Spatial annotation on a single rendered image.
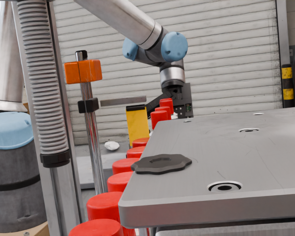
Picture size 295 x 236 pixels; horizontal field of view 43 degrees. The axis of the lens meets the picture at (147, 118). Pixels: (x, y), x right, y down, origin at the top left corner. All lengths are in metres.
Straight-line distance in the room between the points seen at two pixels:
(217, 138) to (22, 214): 0.72
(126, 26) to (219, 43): 3.98
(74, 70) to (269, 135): 0.39
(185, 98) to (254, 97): 3.81
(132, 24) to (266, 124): 0.77
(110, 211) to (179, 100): 0.82
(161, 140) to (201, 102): 4.78
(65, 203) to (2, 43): 0.50
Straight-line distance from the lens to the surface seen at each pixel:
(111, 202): 0.28
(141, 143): 0.47
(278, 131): 0.17
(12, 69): 0.96
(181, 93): 1.10
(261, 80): 4.86
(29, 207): 0.86
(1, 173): 0.84
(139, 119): 0.54
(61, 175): 0.57
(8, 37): 0.97
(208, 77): 4.91
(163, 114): 0.74
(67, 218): 0.59
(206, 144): 0.15
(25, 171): 0.84
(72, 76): 0.52
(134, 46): 1.07
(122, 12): 0.92
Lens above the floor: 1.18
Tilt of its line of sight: 8 degrees down
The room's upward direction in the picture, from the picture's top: 7 degrees counter-clockwise
